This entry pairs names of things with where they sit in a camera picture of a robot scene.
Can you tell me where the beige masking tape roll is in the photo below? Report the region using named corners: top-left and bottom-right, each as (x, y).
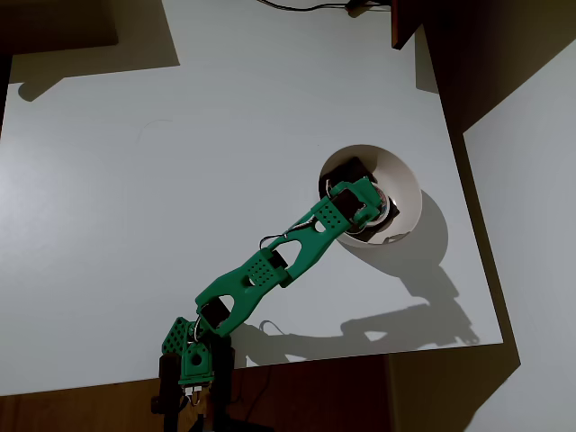
top-left (345, 186), bottom-right (393, 238)

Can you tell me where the white round bowl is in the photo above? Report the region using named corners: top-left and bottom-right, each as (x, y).
top-left (317, 143), bottom-right (424, 251)

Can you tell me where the brown wooden board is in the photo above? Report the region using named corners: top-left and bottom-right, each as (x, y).
top-left (390, 0), bottom-right (427, 50)

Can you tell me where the black table clamp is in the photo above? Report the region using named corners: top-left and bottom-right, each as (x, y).
top-left (150, 335), bottom-right (238, 432)

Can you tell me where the dark brown box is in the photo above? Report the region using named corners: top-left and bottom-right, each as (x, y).
top-left (0, 0), bottom-right (120, 56)

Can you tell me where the arm servo cable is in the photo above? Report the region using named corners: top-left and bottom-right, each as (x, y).
top-left (257, 215), bottom-right (317, 251)

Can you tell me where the black power cable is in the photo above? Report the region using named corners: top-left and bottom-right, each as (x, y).
top-left (258, 0), bottom-right (392, 15)

